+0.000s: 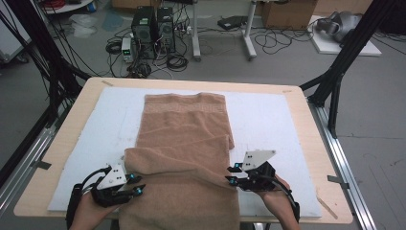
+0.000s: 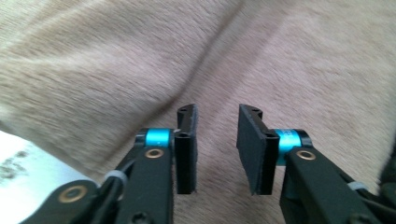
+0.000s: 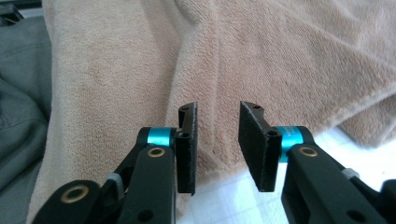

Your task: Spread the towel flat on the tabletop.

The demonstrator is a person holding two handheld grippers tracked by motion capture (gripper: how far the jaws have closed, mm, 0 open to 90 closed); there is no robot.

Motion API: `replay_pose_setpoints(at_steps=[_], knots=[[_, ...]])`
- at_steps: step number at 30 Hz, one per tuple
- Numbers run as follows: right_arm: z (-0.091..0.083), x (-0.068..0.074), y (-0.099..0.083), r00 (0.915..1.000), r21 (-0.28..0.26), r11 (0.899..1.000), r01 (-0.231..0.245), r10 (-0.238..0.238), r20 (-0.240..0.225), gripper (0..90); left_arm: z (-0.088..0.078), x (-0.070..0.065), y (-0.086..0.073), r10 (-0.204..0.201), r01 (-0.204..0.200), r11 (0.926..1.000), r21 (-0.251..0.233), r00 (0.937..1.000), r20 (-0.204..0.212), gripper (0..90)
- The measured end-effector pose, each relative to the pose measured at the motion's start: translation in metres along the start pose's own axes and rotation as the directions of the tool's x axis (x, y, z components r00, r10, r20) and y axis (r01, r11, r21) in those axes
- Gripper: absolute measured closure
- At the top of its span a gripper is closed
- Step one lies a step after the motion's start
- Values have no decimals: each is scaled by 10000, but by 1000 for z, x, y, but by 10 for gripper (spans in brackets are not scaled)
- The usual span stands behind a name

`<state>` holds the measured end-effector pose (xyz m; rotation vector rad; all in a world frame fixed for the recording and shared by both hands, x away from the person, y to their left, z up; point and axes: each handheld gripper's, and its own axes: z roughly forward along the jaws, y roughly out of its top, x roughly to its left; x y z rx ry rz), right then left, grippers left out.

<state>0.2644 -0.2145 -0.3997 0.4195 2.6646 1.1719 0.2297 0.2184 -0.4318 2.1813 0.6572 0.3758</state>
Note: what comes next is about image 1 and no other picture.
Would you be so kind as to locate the thin wooden stick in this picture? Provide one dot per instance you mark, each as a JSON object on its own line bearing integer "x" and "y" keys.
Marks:
{"x": 327, "y": 207}

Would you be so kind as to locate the round white table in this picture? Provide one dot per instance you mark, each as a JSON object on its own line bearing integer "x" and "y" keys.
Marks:
{"x": 72, "y": 7}

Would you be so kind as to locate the white grid mat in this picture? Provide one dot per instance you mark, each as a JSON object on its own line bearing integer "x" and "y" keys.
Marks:
{"x": 268, "y": 127}

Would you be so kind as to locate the power supply with green display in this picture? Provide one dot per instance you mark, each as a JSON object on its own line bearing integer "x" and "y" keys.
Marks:
{"x": 127, "y": 49}

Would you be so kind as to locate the grey rounded machine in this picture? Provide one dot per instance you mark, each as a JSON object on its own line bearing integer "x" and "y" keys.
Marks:
{"x": 343, "y": 24}

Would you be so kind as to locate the white floor board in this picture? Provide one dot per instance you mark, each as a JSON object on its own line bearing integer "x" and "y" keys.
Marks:
{"x": 328, "y": 48}

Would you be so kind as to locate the person's right hand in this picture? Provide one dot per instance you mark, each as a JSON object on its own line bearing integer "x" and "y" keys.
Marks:
{"x": 281, "y": 201}

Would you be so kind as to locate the brown cardboard box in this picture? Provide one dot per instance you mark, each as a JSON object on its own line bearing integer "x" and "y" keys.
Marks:
{"x": 287, "y": 14}

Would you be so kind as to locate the slim black computer tower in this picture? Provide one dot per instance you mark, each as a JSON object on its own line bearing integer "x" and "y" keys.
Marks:
{"x": 166, "y": 30}

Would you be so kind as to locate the brown towel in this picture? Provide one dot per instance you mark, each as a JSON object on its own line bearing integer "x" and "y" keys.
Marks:
{"x": 183, "y": 153}

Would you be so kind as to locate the large black computer tower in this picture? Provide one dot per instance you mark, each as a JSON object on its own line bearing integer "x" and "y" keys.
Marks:
{"x": 144, "y": 30}

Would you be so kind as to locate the black frame post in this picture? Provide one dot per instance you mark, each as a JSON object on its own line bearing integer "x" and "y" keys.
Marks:
{"x": 348, "y": 51}

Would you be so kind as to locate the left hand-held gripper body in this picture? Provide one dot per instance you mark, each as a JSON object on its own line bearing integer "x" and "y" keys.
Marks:
{"x": 110, "y": 191}

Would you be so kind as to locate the person's left hand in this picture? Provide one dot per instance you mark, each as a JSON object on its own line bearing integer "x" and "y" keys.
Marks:
{"x": 92, "y": 214}

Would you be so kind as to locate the flat black device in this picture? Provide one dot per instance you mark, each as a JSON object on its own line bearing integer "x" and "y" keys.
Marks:
{"x": 232, "y": 22}

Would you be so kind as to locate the black tape piece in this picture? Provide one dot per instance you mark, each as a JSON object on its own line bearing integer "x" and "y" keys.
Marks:
{"x": 43, "y": 165}
{"x": 336, "y": 180}

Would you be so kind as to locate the blue roll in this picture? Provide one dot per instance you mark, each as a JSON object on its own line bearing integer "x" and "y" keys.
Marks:
{"x": 91, "y": 7}

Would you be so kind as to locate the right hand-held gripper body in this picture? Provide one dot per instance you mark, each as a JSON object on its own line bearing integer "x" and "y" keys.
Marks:
{"x": 260, "y": 179}

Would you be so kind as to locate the white desk frame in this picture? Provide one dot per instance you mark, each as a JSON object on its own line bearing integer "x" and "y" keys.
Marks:
{"x": 249, "y": 32}

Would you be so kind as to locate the aluminium rail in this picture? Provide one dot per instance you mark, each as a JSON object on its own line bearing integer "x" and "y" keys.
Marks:
{"x": 28, "y": 159}
{"x": 344, "y": 172}

